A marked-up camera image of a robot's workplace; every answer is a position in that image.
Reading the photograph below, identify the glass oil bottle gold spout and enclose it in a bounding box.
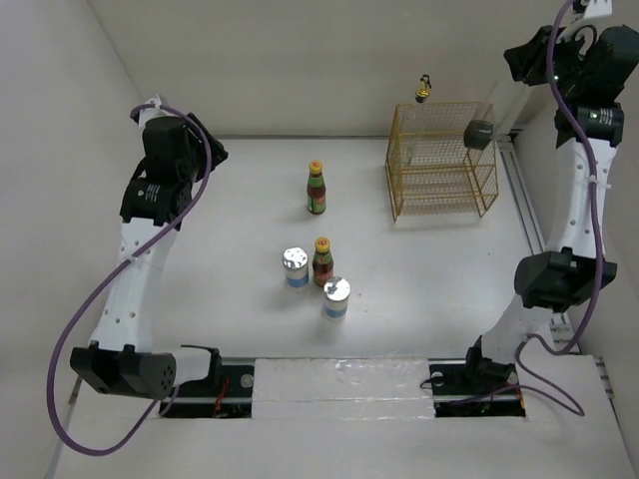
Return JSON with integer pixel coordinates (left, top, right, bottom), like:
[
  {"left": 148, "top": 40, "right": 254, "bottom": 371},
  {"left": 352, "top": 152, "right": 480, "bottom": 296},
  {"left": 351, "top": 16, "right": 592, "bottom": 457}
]
[{"left": 463, "top": 100, "right": 495, "bottom": 151}]

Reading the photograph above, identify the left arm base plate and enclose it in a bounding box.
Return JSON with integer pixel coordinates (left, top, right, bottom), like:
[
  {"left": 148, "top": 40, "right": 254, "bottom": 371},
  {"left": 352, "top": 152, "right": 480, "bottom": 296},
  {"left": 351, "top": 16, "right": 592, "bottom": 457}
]
[{"left": 158, "top": 358, "right": 256, "bottom": 419}]

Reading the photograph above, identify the salt shaker blue label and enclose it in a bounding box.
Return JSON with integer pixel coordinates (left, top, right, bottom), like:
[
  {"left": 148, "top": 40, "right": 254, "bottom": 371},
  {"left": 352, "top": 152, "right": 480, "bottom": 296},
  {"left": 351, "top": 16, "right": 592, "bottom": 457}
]
[
  {"left": 282, "top": 246, "right": 310, "bottom": 291},
  {"left": 322, "top": 276, "right": 350, "bottom": 321}
]

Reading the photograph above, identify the yellow wire rack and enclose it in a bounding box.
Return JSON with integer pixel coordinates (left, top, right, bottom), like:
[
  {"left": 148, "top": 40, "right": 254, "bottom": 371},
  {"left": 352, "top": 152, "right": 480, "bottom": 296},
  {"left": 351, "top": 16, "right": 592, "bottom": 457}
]
[{"left": 384, "top": 102, "right": 499, "bottom": 220}]

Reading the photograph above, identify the aluminium rail right side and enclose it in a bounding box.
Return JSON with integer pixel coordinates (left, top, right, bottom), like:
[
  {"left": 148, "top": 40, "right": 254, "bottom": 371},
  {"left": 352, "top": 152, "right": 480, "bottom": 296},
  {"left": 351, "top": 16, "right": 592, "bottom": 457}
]
[{"left": 496, "top": 135, "right": 573, "bottom": 350}]

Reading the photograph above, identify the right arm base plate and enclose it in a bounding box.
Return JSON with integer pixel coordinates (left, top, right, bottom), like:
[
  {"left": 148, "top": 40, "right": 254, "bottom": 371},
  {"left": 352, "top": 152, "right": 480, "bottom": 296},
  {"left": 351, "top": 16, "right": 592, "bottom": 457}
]
[{"left": 420, "top": 359, "right": 526, "bottom": 419}]

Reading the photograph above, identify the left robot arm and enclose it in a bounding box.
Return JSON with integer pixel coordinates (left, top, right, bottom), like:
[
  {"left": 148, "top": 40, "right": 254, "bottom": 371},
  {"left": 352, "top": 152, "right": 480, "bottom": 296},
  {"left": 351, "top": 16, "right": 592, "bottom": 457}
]
[{"left": 70, "top": 97, "right": 228, "bottom": 401}]

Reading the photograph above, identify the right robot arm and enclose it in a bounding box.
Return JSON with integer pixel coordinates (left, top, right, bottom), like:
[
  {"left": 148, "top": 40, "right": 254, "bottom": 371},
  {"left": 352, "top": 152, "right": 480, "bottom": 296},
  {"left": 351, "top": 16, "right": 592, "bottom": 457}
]
[{"left": 460, "top": 25, "right": 638, "bottom": 394}]

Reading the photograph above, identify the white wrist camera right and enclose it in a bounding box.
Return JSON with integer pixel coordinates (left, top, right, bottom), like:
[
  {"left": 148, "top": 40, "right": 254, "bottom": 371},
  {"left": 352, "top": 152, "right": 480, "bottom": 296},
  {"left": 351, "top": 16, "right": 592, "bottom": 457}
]
[{"left": 571, "top": 0, "right": 613, "bottom": 22}]

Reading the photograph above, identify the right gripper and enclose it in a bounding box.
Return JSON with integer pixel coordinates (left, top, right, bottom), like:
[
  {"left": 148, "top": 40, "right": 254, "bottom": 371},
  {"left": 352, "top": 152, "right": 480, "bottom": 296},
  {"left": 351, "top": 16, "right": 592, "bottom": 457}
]
[{"left": 503, "top": 19, "right": 589, "bottom": 98}]

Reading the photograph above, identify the red sauce bottle yellow cap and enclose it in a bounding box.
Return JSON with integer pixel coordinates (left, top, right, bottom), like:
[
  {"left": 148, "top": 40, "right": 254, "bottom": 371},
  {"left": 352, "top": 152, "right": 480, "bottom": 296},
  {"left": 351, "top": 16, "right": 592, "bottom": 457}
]
[{"left": 307, "top": 161, "right": 326, "bottom": 215}]

